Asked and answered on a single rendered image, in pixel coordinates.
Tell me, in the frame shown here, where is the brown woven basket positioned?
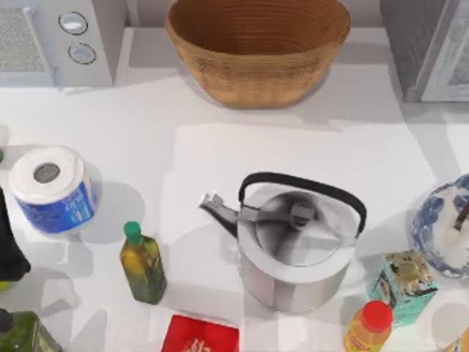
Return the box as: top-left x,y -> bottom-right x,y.
163,0 -> 352,109

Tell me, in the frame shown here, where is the green oil bottle green cap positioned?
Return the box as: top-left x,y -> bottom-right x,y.
119,221 -> 168,306

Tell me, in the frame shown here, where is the red box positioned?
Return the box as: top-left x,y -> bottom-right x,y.
161,314 -> 240,352

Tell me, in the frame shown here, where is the white paper roll blue wrapper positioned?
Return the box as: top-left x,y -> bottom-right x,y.
8,144 -> 98,234

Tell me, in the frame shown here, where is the pale microwave oven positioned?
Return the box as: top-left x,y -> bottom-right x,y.
0,0 -> 128,89

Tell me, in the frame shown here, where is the microwave knob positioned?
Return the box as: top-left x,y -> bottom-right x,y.
58,11 -> 89,36
67,42 -> 97,65

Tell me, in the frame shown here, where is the teal carton box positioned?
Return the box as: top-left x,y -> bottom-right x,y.
366,249 -> 440,328

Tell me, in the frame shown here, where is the orange juice bottle red cap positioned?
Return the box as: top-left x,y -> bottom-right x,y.
343,300 -> 394,352

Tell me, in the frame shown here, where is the blue and white bowl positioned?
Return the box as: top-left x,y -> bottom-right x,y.
413,173 -> 469,279

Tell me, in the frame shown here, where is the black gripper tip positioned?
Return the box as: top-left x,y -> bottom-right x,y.
0,186 -> 32,284

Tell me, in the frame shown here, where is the dark green bottle black cap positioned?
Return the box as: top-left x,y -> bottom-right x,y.
0,308 -> 62,352

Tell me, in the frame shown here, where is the yellow object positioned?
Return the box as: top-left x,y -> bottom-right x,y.
445,335 -> 469,352

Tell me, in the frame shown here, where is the silver kettle black handle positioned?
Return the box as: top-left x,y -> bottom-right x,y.
198,171 -> 368,315

